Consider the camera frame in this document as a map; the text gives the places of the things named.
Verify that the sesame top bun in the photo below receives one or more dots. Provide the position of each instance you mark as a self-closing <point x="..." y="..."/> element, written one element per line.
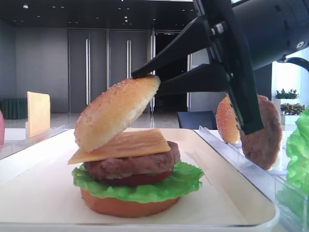
<point x="113" y="111"/>

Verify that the red tomato slice on burger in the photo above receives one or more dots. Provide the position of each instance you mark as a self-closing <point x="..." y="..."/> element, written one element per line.
<point x="139" y="179"/>

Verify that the lower potted plant box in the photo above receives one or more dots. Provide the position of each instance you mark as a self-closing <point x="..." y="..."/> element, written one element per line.
<point x="291" y="113"/>

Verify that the potted plant box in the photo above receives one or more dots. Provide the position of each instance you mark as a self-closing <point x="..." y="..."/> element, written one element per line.
<point x="291" y="113"/>
<point x="282" y="97"/>

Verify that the standing brown meat patty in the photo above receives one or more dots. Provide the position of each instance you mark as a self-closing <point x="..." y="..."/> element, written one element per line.
<point x="262" y="147"/>

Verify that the clear acrylic right rack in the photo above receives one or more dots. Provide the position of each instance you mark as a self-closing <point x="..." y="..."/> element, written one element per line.
<point x="269" y="183"/>

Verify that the green lettuce in rack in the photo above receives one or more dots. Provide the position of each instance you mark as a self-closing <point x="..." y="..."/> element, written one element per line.
<point x="297" y="149"/>

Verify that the grey double door left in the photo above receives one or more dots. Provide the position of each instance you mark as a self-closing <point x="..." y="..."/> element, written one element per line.
<point x="87" y="67"/>

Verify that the green skirted table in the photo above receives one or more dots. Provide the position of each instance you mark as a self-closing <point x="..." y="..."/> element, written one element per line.
<point x="15" y="108"/>

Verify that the orange cheese slice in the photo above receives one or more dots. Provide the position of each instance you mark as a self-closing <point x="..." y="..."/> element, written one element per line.
<point x="126" y="144"/>
<point x="39" y="110"/>

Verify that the upper potted plant box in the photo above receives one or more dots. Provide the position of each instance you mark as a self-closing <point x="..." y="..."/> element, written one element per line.
<point x="282" y="97"/>

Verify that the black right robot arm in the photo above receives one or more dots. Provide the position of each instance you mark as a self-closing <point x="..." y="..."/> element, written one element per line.
<point x="274" y="29"/>

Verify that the brown meat patty on burger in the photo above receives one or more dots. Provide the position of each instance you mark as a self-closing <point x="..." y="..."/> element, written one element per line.
<point x="123" y="167"/>

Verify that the standing red tomato slice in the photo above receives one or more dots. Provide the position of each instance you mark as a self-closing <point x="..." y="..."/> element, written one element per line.
<point x="2" y="129"/>

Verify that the black chair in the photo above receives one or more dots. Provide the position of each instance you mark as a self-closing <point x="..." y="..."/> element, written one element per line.
<point x="192" y="120"/>

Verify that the clear acrylic rack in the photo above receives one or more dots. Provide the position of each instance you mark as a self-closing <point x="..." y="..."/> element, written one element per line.
<point x="15" y="139"/>
<point x="269" y="183"/>

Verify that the cream plastic serving tray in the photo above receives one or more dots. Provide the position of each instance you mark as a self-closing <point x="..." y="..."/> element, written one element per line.
<point x="37" y="194"/>

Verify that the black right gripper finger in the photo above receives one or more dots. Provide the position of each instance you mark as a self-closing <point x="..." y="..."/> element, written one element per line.
<point x="194" y="37"/>
<point x="204" y="78"/>

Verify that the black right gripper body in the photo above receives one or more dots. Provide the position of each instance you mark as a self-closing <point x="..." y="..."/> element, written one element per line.
<point x="230" y="45"/>

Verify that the standing orange cheese slice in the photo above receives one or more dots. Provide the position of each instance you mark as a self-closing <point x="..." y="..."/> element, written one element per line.
<point x="39" y="110"/>

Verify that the clear acrylic left rack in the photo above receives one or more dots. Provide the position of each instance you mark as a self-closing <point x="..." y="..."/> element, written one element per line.
<point x="15" y="139"/>

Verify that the grey double door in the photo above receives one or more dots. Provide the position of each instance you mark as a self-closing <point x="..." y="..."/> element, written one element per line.
<point x="87" y="67"/>
<point x="128" y="52"/>

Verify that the bottom burger bun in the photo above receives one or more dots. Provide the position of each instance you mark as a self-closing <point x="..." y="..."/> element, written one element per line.
<point x="125" y="209"/>

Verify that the grey double door middle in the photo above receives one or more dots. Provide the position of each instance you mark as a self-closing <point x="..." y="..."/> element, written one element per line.
<point x="128" y="52"/>

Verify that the sesame bun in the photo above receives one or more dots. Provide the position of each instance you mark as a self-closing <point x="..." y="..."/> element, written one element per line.
<point x="226" y="122"/>
<point x="113" y="111"/>

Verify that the green lettuce leaf on burger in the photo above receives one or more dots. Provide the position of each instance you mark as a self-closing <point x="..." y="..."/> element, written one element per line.
<point x="184" y="179"/>

